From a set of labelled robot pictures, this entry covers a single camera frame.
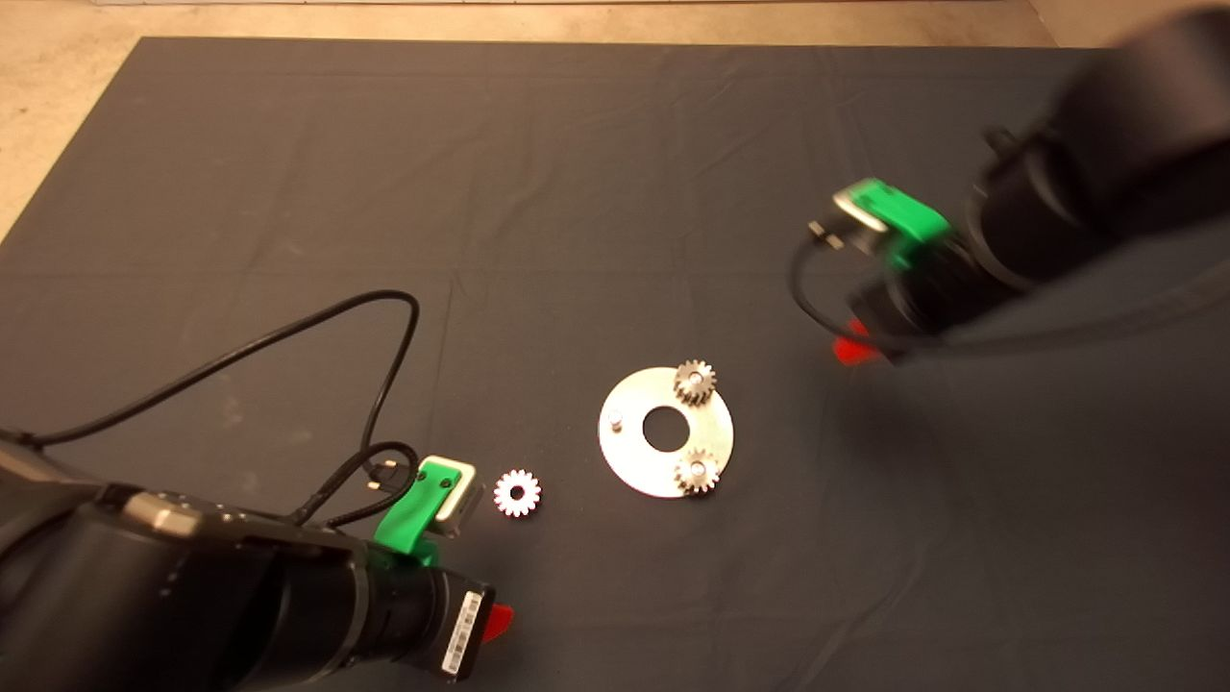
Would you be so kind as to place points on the white shiny small gear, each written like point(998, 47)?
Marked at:
point(504, 493)

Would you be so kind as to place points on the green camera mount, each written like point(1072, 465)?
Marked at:
point(903, 216)
point(408, 519)

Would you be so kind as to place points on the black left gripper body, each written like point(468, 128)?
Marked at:
point(456, 620)

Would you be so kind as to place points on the dark grey table cloth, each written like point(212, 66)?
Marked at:
point(615, 192)

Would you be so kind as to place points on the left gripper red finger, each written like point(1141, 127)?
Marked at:
point(498, 623)

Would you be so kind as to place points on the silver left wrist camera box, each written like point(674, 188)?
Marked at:
point(466, 505)

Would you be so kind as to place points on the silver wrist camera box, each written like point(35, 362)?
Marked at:
point(855, 226)
point(466, 505)

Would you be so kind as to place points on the green left camera mount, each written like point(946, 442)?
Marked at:
point(408, 519)

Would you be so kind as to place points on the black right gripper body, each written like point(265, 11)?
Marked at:
point(898, 312)

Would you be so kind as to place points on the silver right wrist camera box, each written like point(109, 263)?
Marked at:
point(855, 226)

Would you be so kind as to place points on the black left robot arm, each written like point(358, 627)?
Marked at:
point(144, 596)

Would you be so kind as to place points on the round metal carrier plate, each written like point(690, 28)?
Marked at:
point(634, 461)

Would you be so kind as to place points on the green right camera mount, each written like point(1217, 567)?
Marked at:
point(903, 216)

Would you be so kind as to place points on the steel planetary gear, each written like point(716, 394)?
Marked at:
point(685, 479)
point(681, 389)

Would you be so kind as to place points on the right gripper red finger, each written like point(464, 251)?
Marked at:
point(853, 348)

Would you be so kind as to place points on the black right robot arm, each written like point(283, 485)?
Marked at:
point(1105, 144)

